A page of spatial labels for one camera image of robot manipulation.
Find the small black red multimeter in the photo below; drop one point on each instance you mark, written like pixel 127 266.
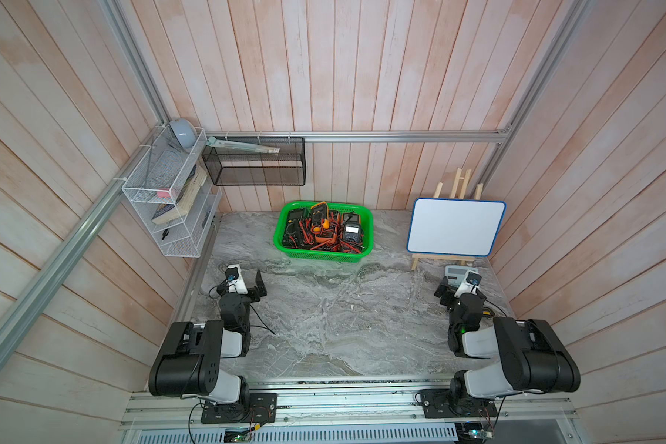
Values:
pixel 352 233

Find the black mesh wall basket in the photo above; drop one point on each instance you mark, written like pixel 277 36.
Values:
pixel 255 161

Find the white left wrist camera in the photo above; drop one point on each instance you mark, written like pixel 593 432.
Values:
pixel 234 281

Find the light blue calculator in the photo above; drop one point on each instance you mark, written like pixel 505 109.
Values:
pixel 456 274

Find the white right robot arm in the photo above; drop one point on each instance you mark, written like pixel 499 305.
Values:
pixel 525 355

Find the blue framed whiteboard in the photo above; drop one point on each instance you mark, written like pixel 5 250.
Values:
pixel 455 227

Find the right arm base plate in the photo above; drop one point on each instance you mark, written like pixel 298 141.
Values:
pixel 439 404

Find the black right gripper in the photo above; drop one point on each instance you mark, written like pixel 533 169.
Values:
pixel 449 292

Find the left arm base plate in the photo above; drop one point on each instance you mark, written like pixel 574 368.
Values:
pixel 257 408

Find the book in wire shelf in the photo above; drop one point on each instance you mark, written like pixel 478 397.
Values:
pixel 184 202

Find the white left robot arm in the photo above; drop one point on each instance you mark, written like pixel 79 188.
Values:
pixel 188 362

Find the grey computer mouse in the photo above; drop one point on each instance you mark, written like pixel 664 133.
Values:
pixel 184 132

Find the white wire wall shelf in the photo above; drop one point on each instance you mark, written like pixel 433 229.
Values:
pixel 161 169

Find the yellow clamp meter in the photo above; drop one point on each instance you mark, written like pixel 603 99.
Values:
pixel 319 216

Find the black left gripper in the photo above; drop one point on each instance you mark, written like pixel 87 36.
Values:
pixel 253 293

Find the green plastic basket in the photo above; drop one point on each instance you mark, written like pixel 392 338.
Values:
pixel 327 244

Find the wooden easel stand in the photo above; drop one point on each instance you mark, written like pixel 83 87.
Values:
pixel 458 191

